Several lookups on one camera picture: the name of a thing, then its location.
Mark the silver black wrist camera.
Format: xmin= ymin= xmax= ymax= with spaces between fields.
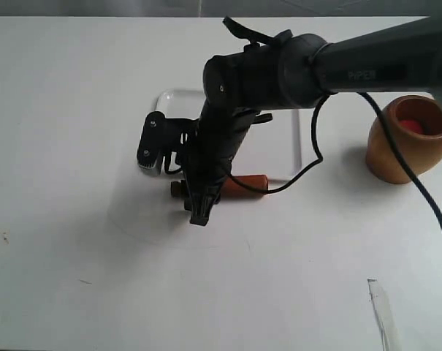
xmin=137 ymin=110 xmax=197 ymax=177

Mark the white rectangular plastic tray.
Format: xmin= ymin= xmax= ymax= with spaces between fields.
xmin=154 ymin=88 xmax=302 ymax=181

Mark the wooden mortar cup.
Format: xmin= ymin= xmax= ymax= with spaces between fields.
xmin=365 ymin=95 xmax=442 ymax=184

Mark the brown wooden pestle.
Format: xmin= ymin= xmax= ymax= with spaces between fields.
xmin=170 ymin=175 xmax=270 ymax=200

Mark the black cable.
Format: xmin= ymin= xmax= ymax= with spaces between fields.
xmin=224 ymin=91 xmax=442 ymax=315

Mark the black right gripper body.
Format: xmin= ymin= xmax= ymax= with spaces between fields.
xmin=176 ymin=105 xmax=273 ymax=197

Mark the red object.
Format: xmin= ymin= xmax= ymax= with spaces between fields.
xmin=399 ymin=119 xmax=424 ymax=135

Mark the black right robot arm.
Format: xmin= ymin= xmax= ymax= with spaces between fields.
xmin=182 ymin=17 xmax=442 ymax=226

